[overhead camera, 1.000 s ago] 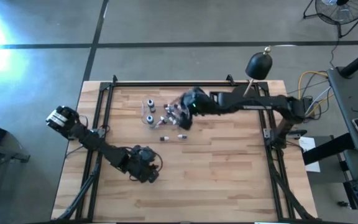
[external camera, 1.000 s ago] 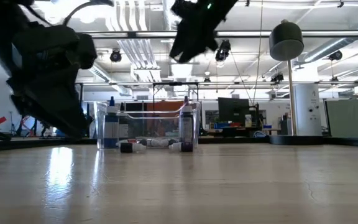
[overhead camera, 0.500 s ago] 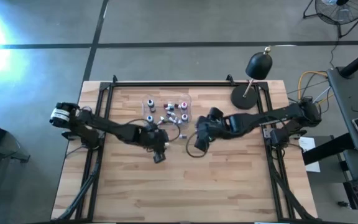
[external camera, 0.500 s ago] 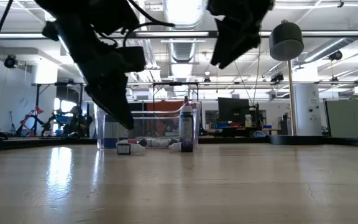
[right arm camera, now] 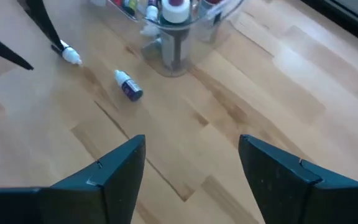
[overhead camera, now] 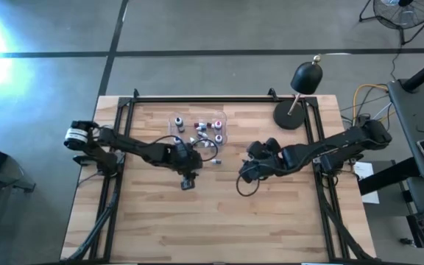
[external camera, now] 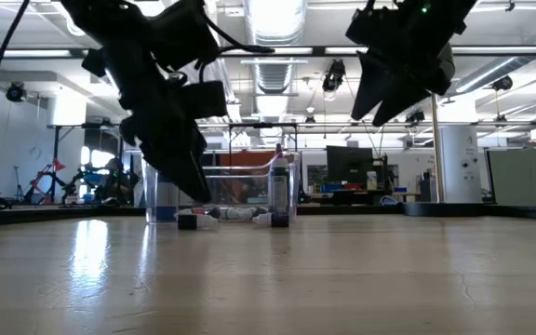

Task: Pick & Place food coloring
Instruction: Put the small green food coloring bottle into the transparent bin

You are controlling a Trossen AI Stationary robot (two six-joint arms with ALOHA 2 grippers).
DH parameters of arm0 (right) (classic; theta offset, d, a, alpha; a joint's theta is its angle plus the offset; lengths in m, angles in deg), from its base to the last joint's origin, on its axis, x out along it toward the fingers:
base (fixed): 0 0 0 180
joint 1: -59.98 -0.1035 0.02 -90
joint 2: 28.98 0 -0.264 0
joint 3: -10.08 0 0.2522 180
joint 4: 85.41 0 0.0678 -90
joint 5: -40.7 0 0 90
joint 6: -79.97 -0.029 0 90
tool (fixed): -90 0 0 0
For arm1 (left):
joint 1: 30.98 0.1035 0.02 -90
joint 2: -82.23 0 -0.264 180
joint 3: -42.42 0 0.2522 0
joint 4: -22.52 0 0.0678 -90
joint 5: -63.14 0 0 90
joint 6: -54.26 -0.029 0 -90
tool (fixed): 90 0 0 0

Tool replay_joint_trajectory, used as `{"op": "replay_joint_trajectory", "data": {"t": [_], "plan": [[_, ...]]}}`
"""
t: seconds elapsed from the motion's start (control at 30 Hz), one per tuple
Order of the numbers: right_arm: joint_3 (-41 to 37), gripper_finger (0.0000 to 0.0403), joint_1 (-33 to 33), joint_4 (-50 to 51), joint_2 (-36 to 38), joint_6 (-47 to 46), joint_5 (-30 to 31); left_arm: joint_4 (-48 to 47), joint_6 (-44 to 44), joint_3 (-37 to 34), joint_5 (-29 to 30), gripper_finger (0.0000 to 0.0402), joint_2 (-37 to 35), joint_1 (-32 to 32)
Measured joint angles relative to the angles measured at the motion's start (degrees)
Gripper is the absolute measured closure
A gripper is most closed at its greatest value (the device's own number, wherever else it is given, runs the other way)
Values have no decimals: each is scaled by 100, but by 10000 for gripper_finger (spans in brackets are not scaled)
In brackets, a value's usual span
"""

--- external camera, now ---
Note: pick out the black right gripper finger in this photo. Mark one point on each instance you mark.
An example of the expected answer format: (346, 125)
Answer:
(400, 100)
(372, 79)

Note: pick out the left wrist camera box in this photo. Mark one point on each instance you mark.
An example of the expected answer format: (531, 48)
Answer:
(184, 32)

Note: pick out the large purple food coloring bottle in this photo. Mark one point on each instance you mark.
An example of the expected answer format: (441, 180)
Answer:
(279, 186)

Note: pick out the small black food coloring bottle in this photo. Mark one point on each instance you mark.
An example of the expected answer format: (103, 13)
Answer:
(213, 213)
(193, 222)

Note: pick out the person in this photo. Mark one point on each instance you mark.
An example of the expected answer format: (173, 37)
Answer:
(115, 181)

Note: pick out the white round column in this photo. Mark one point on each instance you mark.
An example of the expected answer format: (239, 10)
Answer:
(463, 163)

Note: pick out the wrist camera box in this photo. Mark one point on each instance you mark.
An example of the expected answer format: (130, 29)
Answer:
(363, 28)
(184, 32)

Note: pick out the green partition wall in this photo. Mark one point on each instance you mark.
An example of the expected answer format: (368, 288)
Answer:
(514, 177)

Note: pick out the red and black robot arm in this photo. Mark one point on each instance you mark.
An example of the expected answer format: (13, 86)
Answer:
(47, 177)

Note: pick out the blue crate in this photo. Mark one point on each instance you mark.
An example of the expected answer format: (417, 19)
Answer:
(338, 188)

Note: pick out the small purple food coloring bottle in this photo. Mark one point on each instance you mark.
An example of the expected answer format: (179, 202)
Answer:
(277, 220)

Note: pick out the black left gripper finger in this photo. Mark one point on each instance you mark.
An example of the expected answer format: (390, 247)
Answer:
(191, 158)
(163, 158)

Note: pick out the black computer monitor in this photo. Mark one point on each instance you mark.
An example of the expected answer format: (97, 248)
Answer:
(349, 163)

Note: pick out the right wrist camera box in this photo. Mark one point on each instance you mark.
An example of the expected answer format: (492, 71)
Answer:
(363, 28)

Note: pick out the pale yellow bottle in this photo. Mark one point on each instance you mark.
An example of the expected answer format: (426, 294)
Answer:
(372, 180)

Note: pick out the silver ceiling ventilation duct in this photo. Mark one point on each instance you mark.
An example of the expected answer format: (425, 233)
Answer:
(275, 84)

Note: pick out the black ceiling-mounted camera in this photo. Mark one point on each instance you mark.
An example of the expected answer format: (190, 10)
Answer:
(502, 83)
(415, 117)
(334, 76)
(16, 92)

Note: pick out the clear plastic bin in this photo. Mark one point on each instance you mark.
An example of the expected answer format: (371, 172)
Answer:
(240, 186)

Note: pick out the black background station frame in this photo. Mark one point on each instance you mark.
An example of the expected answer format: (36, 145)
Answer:
(56, 158)
(263, 125)

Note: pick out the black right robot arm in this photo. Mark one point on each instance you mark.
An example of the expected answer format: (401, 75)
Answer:
(454, 11)

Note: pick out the large blue food coloring bottle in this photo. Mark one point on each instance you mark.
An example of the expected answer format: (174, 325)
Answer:
(165, 205)

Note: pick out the white bottle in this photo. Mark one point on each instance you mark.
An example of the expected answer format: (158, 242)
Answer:
(240, 213)

